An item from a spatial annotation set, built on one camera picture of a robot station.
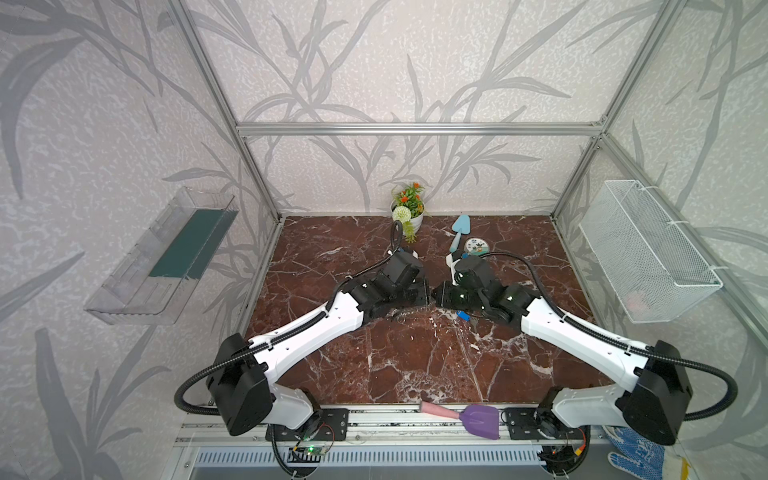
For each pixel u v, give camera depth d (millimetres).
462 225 1195
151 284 639
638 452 692
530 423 731
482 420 739
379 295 560
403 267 572
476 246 997
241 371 392
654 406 389
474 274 577
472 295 632
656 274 619
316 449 707
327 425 727
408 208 1038
